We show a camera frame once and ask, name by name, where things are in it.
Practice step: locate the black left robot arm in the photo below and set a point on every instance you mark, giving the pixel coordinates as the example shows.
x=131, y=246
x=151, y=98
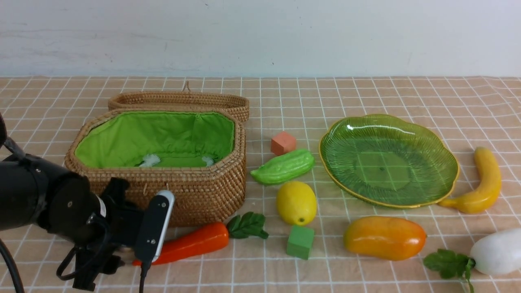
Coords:
x=34, y=191

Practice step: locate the orange foam cube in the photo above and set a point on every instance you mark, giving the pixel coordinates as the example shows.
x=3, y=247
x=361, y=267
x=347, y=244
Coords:
x=283, y=143

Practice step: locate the green toy bitter gourd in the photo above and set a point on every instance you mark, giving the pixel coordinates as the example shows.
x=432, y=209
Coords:
x=286, y=167

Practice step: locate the green foam cube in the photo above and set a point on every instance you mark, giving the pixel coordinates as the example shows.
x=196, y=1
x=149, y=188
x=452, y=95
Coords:
x=300, y=242

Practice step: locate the yellow toy lemon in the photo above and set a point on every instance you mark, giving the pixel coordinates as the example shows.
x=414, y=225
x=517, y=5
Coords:
x=296, y=203

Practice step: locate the woven wicker basket green lining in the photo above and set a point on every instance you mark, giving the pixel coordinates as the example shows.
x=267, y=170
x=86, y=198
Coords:
x=198, y=154

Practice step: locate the orange toy carrot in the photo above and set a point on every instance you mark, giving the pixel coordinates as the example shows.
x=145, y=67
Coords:
x=212, y=237

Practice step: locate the green glass leaf plate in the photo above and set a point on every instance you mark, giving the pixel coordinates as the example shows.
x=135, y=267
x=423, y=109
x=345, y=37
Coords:
x=386, y=161

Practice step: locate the white toy radish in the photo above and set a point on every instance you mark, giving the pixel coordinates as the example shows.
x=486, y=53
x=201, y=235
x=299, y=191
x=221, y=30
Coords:
x=495, y=254

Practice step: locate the woven wicker basket lid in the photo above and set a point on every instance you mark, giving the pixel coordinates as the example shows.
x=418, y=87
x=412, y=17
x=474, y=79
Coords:
x=236, y=106

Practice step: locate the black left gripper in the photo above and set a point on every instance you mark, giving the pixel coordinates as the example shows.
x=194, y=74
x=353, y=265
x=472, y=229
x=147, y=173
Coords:
x=108, y=224

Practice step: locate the orange toy mango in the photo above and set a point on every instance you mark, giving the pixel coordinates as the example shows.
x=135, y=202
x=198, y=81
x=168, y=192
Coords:
x=389, y=238

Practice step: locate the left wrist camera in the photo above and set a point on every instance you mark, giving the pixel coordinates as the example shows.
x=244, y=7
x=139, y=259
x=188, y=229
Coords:
x=152, y=232

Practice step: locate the yellow toy banana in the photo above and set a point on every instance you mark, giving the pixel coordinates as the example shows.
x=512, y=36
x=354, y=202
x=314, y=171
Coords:
x=488, y=190

